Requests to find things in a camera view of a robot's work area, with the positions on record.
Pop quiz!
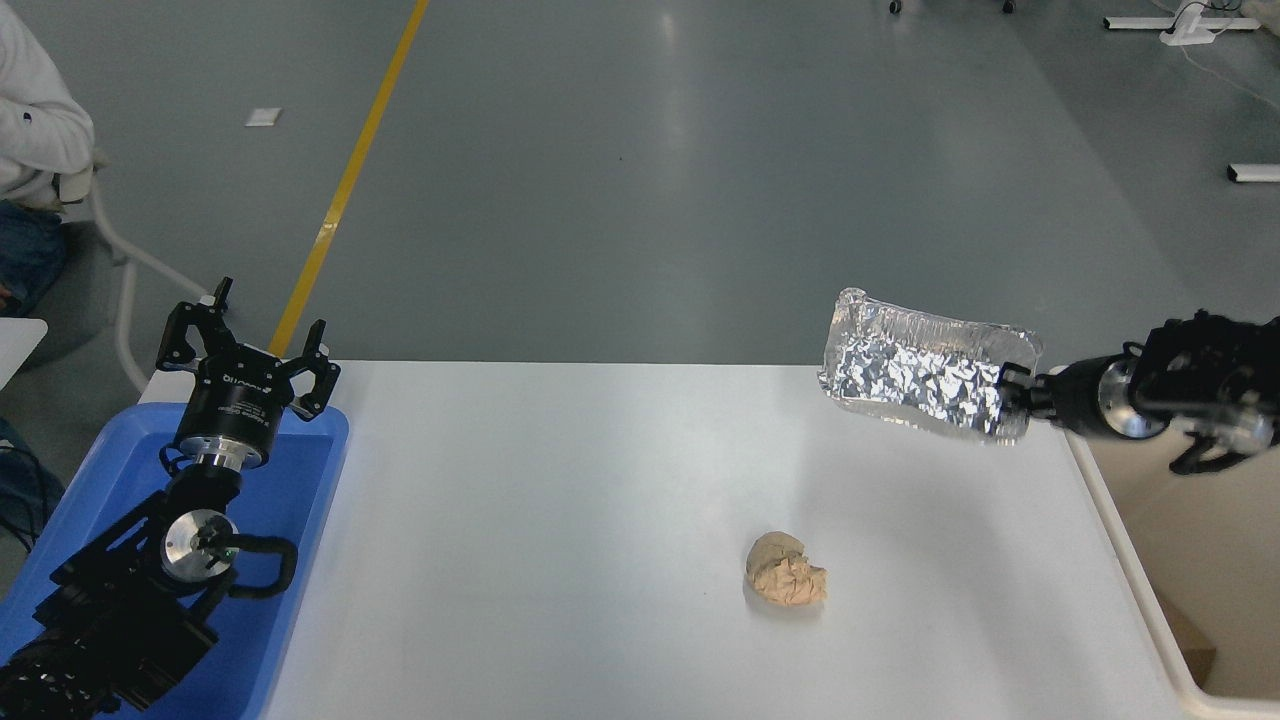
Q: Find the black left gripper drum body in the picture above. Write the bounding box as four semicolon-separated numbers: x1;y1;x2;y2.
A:
177;345;297;455

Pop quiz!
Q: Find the white metal chair frame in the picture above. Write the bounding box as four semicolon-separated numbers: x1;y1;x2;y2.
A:
58;150;208;396

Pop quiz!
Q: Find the black cable bundle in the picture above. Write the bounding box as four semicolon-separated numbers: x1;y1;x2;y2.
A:
0;420;63;557

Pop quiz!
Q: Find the large pale plastic bin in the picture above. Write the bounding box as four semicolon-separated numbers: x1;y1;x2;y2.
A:
1060;420;1280;720

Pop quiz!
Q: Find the person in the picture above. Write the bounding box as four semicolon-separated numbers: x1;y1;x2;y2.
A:
0;0;98;319

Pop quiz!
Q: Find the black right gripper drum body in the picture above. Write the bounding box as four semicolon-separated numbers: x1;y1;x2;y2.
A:
1048;357;1115;439

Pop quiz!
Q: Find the silver foil tray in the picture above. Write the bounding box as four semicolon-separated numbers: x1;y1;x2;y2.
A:
818;288;1044;447

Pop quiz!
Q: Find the crumpled tan paper ball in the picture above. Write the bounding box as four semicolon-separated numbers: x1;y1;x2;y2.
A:
744;532;829;608

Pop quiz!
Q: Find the small white side table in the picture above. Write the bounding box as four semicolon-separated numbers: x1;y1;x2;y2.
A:
0;318;49;392

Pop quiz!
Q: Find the white floor stand base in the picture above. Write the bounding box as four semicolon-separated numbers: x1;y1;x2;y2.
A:
1104;0;1263;48

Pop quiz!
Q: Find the blue plastic tray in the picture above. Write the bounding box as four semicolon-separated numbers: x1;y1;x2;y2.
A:
0;403;350;720

